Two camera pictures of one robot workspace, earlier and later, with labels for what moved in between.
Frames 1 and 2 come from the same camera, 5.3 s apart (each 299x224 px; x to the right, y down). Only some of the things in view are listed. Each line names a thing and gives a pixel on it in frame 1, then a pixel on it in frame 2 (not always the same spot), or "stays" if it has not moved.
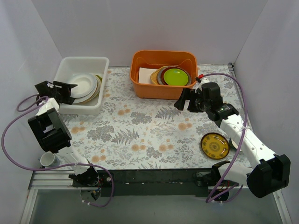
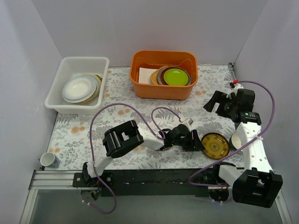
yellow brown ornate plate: [215, 145] stays
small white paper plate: [86, 83] stays
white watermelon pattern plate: [100, 80] stays
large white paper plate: [86, 85] stays
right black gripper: [191, 102] -> [222, 105]
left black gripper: [58, 91] -> [193, 142]
